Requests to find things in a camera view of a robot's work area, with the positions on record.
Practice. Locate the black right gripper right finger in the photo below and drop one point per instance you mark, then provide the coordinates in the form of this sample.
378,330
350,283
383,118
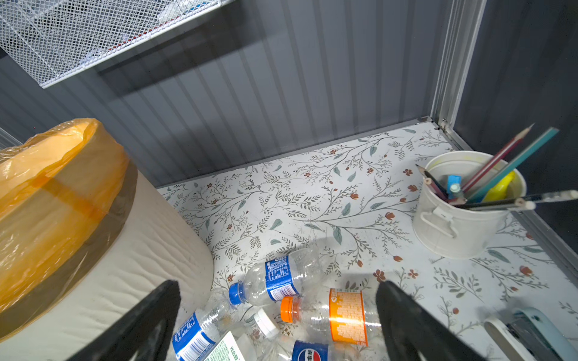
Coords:
412,333

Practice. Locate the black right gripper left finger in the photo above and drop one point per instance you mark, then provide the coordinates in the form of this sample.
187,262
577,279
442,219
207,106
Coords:
143,333

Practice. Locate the cream ribbed waste bin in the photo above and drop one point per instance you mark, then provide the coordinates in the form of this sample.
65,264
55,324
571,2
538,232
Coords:
155,245

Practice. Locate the orange plastic bin liner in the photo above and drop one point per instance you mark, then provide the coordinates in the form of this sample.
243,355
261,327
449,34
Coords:
65,197

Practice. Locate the blue label water bottle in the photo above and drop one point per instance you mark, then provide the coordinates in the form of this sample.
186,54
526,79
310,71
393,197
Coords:
203,330

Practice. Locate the orange label clear bottle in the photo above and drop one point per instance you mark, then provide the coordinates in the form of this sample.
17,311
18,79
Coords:
336,315

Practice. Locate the white teal stapler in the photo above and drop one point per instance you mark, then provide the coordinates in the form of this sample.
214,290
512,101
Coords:
528,334

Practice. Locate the pepsi label clear bottle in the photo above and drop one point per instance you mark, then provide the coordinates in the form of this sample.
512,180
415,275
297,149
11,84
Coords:
293,350

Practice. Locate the white pencil cup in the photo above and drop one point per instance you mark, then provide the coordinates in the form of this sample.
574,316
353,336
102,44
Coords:
449,231

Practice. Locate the white wire wall basket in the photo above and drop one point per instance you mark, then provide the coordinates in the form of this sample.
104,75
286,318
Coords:
55,40

